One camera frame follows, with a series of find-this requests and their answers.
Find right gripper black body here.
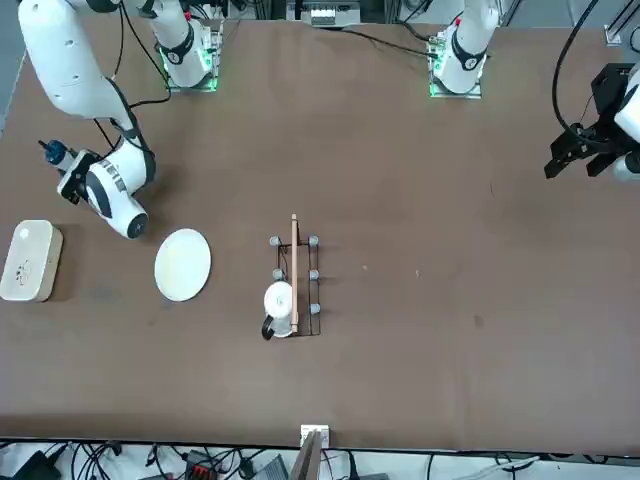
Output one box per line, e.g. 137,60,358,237
56,149,89,206

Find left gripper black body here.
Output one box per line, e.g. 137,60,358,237
591,62,639,133

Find white round plate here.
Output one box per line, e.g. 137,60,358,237
153,228,213,303

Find cream rectangular lidded box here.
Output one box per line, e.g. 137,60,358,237
0,219,65,303

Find black plug adapter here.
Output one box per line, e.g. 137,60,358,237
9,448,64,480

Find white power strip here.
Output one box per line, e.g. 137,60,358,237
299,0,362,28

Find red and black device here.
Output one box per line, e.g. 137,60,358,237
180,449,224,480

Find grey power adapter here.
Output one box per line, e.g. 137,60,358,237
252,453,291,480

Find thick black gripper cable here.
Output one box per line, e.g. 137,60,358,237
551,0,601,132

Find aluminium frame bracket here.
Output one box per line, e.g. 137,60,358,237
603,0,640,47

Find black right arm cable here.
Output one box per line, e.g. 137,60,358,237
94,0,174,194

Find black base cable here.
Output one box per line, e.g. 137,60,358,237
337,27,436,56

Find white mug black handle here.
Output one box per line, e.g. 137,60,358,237
260,280,296,342

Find black wire cup rack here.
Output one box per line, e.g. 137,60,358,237
268,213,324,338

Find aluminium camera post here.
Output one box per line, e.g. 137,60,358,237
290,424,333,480

